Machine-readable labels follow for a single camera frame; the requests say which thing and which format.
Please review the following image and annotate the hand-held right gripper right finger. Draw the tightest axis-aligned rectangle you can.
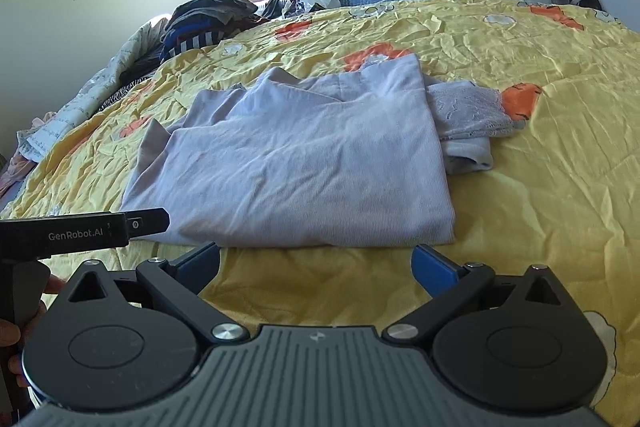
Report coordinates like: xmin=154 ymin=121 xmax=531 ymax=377
xmin=381 ymin=243 xmax=582 ymax=346

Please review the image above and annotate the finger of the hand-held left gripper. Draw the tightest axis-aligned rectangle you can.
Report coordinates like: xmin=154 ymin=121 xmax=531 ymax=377
xmin=124 ymin=207 xmax=171 ymax=242

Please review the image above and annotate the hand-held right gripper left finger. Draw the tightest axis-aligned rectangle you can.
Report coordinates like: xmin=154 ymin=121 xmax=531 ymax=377
xmin=50 ymin=241 xmax=251 ymax=346

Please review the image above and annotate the lavender shirt with lace sleeves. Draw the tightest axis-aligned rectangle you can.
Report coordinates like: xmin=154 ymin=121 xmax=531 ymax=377
xmin=120 ymin=53 xmax=522 ymax=250

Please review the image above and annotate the stack of folded dark clothes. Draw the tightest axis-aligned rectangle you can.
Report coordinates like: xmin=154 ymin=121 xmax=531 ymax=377
xmin=157 ymin=0 xmax=262 ymax=61

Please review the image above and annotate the person's left hand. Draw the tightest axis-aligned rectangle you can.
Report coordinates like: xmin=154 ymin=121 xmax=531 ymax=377
xmin=0 ymin=275 xmax=66 ymax=390

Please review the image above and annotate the pink cloth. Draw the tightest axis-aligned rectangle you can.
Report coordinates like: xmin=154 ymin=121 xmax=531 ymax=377
xmin=0 ymin=153 xmax=37 ymax=198

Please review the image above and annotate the yellow printed blanket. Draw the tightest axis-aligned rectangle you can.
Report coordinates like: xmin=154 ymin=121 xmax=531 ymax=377
xmin=0 ymin=0 xmax=640 ymax=414

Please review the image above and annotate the zebra striped cloth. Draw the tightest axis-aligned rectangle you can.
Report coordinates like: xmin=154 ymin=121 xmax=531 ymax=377
xmin=95 ymin=74 xmax=157 ymax=114

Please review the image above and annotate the white script-print quilt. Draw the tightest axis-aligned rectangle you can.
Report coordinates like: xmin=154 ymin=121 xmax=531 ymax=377
xmin=17 ymin=18 xmax=172 ymax=164

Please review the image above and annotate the white plastic bag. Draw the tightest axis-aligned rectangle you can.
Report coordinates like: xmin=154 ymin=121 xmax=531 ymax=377
xmin=281 ymin=0 xmax=342 ymax=18

